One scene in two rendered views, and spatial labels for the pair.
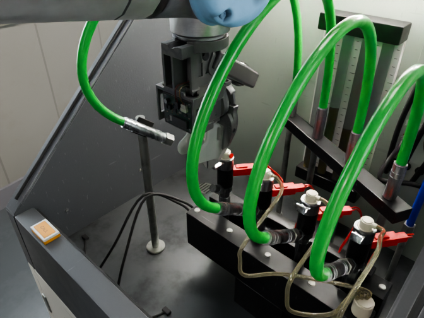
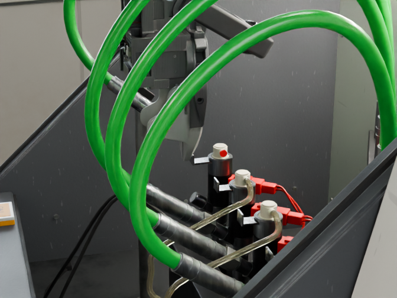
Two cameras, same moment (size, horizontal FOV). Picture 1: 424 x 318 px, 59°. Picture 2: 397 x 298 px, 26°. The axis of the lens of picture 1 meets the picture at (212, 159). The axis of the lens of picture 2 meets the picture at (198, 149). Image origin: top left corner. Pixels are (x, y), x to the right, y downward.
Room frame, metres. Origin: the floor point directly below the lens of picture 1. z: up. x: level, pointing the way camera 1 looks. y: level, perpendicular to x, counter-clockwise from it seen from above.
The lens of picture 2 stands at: (-0.26, -0.48, 1.46)
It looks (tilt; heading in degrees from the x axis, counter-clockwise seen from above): 21 degrees down; 32
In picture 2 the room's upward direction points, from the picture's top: straight up
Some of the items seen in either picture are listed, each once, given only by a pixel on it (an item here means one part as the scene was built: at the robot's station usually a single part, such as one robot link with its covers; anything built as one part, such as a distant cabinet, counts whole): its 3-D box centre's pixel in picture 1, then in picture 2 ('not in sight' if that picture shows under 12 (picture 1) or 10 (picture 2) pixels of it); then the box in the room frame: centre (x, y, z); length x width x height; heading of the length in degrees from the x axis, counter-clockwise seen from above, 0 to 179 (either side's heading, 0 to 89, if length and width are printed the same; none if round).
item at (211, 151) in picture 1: (208, 151); (173, 126); (0.46, 0.01, 1.15); 0.06 x 0.03 x 0.09; 137
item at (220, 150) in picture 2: (226, 158); (220, 157); (0.51, -0.02, 1.10); 0.02 x 0.02 x 0.03
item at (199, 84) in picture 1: (197, 81); (165, 26); (0.47, 0.02, 1.25); 0.09 x 0.08 x 0.12; 137
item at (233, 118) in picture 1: (221, 120); (193, 86); (0.47, -0.01, 1.19); 0.05 x 0.02 x 0.09; 47
